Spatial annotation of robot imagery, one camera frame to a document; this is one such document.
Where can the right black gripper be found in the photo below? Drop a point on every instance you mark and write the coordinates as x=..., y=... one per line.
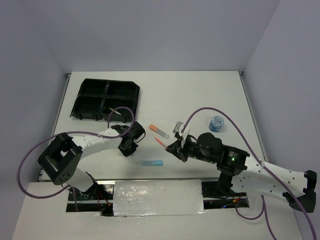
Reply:
x=176, y=148

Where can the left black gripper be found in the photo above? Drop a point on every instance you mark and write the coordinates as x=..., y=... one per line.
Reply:
x=129, y=152

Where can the orange thin pen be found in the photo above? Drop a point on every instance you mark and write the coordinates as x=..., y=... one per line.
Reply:
x=160, y=142

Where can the orange capped highlighter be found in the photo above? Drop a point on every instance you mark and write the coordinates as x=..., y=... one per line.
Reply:
x=159, y=131

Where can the yellow thin pen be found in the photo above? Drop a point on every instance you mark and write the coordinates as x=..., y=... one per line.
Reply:
x=115, y=111

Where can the blue round tape tin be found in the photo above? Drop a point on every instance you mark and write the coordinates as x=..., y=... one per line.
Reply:
x=216, y=123

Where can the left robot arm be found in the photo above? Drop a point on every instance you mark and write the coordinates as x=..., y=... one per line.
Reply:
x=61, y=158

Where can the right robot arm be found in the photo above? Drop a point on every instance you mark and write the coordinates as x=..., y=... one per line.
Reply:
x=241, y=173

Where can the blue highlighter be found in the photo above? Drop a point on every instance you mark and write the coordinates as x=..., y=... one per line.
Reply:
x=150, y=163

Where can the silver foil plate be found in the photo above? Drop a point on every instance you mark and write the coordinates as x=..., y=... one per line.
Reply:
x=158, y=198

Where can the black four-compartment tray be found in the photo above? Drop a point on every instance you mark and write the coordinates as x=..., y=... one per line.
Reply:
x=96, y=96

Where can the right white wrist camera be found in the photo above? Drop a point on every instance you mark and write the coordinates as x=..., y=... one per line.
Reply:
x=181, y=132

